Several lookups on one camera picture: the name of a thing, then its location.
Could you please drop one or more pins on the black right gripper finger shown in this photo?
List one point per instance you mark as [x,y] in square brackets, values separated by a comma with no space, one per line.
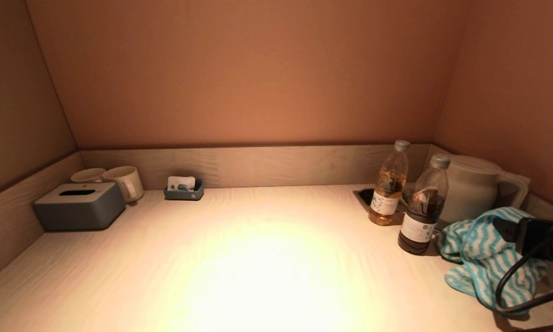
[532,237]

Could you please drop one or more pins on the blue white striped cloth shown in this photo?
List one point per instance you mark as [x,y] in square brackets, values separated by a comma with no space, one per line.
[477,258]

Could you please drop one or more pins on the white electric kettle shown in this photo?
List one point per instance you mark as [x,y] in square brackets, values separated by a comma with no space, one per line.
[470,189]

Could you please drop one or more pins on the plastic bottle dark drink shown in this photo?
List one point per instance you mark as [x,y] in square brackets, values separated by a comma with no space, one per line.
[419,226]

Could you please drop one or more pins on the plastic bottle amber drink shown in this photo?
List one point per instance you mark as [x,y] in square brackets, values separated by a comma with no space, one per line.
[387,203]

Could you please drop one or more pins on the recessed dark socket panel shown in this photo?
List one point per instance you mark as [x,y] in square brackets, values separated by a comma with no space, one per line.
[364,196]

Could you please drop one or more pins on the small grey tray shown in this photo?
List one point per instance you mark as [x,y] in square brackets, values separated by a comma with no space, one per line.
[183,195]

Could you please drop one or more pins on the white sachet packet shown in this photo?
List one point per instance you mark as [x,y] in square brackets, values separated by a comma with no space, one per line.
[179,181]

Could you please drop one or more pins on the white ceramic mug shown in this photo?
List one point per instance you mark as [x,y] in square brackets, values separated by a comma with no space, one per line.
[87,175]
[124,182]

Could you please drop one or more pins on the grey tissue box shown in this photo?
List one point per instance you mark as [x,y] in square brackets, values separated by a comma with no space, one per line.
[80,210]

